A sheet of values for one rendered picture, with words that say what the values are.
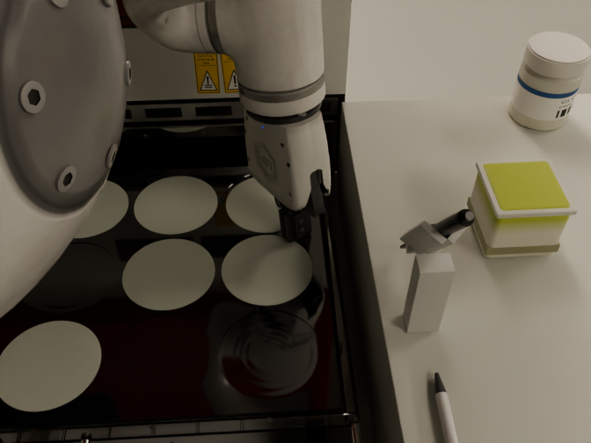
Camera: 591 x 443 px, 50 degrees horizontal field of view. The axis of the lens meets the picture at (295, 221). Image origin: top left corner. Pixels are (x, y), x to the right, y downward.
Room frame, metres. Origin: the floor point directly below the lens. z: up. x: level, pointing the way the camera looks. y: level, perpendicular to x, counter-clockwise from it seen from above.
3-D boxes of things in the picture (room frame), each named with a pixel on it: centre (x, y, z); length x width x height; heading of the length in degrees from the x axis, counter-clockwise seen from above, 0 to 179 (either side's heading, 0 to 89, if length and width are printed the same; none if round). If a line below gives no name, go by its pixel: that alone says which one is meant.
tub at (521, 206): (0.44, -0.22, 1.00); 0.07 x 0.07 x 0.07; 4
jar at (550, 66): (0.64, -0.30, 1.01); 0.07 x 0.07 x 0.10
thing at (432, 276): (0.35, -0.11, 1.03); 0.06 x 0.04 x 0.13; 3
